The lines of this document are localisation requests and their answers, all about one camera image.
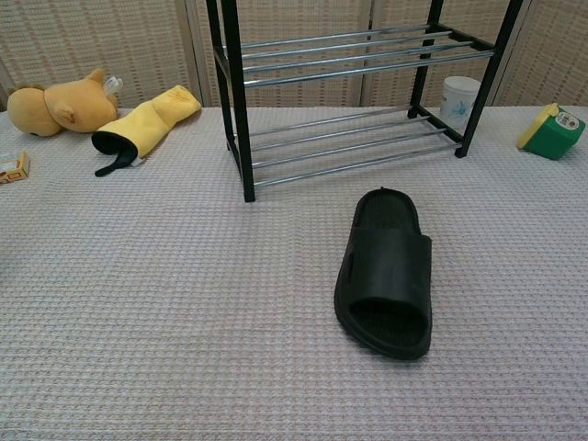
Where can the yellow oven mitt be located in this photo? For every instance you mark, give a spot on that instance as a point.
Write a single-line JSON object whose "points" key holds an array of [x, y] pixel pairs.
{"points": [[147, 124]]}

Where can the green container with yellow lid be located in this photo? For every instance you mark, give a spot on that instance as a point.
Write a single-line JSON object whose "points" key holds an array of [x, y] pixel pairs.
{"points": [[551, 138]]}

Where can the yellow plush bear toy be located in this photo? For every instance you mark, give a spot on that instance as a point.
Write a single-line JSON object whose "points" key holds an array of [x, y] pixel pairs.
{"points": [[69, 105]]}

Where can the beige woven tablecloth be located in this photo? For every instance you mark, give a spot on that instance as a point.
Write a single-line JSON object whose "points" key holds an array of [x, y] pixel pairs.
{"points": [[184, 298]]}

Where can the black rubber slide sandal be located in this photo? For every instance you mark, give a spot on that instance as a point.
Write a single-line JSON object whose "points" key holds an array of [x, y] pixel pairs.
{"points": [[386, 266]]}

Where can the white plastic cup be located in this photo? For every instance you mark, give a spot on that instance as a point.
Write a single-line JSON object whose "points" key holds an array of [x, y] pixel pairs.
{"points": [[457, 101]]}

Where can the bamboo folding screen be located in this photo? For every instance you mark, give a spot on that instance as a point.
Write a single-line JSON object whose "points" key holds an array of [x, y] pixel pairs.
{"points": [[115, 46]]}

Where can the black metal shoe rack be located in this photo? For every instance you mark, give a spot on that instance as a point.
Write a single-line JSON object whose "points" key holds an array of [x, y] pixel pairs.
{"points": [[240, 115]]}

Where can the yellow snack box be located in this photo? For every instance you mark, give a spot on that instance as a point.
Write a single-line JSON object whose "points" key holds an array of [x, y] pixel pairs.
{"points": [[16, 172]]}

